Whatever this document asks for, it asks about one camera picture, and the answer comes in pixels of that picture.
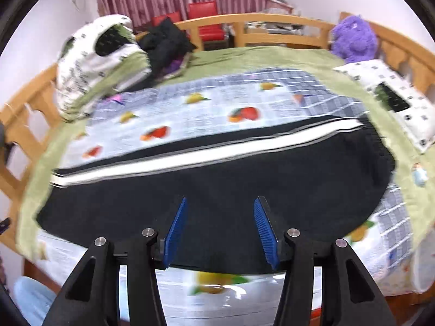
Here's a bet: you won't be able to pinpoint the green bed sheet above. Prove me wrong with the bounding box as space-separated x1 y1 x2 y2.
15 46 435 259

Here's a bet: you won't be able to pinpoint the pile of clutter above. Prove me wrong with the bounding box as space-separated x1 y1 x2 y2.
245 0 306 36

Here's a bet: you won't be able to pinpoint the folded white and green quilt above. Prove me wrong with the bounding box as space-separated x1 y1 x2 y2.
56 14 152 122

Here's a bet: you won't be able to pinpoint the small doll figure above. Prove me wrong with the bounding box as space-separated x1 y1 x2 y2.
411 163 428 187

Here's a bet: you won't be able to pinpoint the red chair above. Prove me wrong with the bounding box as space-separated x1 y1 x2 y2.
188 1 226 43
151 11 184 28

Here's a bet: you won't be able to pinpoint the black pants with white stripe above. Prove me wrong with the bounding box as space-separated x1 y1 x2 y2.
36 115 396 275

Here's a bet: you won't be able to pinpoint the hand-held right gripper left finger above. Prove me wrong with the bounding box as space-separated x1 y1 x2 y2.
42 196 188 326

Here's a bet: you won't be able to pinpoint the fruit print plastic table cover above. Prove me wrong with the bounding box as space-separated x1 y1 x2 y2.
37 66 422 326

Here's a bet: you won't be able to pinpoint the white patterned pillow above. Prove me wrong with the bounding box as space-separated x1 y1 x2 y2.
333 59 435 153

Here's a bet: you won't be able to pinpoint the person's light blue trouser leg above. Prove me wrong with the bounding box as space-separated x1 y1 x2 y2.
14 276 58 326

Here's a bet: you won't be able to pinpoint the wooden bed frame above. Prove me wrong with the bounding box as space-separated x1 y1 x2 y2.
0 12 435 309

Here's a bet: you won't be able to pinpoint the black jacket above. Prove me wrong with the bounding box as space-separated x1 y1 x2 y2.
138 18 198 82

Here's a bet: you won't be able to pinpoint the purple cloth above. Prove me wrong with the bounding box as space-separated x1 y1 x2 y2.
163 58 191 77

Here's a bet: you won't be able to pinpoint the purple plush toy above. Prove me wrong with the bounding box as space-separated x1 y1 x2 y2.
330 14 379 64

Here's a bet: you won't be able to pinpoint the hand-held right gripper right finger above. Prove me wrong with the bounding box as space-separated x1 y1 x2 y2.
254 196 396 326

